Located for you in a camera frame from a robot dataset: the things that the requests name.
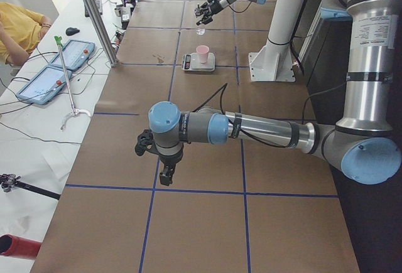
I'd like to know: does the black computer mouse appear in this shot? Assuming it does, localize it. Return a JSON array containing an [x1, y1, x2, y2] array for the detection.
[[65, 27, 80, 36]]

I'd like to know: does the silver kitchen scale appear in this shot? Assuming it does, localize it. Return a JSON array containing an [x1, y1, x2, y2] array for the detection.
[[182, 53, 215, 72]]

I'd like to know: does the aluminium frame post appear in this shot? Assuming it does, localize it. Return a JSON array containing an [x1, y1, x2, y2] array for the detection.
[[83, 0, 118, 67]]

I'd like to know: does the glass sauce bottle metal spout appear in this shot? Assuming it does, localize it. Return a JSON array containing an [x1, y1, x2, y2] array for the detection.
[[195, 15, 205, 36]]

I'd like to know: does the black tripod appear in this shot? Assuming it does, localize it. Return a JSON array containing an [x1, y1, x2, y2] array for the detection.
[[1, 174, 61, 200]]

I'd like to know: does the seated person yellow shirt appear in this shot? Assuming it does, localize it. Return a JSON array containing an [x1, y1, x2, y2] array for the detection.
[[1, 2, 53, 66]]

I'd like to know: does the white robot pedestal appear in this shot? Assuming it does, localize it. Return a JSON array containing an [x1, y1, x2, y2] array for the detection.
[[249, 0, 304, 82]]

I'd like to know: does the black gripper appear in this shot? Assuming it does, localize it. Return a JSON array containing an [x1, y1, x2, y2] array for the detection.
[[159, 152, 183, 186], [194, 0, 224, 26]]

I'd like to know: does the red cylinder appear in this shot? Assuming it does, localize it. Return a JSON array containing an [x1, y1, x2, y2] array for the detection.
[[1, 234, 41, 260]]

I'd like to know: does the teach pendant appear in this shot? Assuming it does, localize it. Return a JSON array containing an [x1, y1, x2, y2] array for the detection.
[[16, 65, 65, 105], [57, 39, 95, 72]]

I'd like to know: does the lower teach pendant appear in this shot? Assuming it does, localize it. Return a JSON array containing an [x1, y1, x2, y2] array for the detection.
[[16, 65, 65, 105]]

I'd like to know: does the upper teach pendant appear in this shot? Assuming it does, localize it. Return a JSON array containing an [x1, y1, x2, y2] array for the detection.
[[57, 39, 95, 72]]

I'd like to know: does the metal rod green handle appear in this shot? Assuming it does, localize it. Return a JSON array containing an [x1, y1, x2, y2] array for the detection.
[[54, 36, 92, 131]]

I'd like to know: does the pink paper cup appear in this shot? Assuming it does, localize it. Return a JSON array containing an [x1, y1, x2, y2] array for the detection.
[[196, 45, 210, 63]]

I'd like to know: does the black keyboard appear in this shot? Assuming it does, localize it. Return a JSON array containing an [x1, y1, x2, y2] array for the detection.
[[84, 0, 104, 18]]

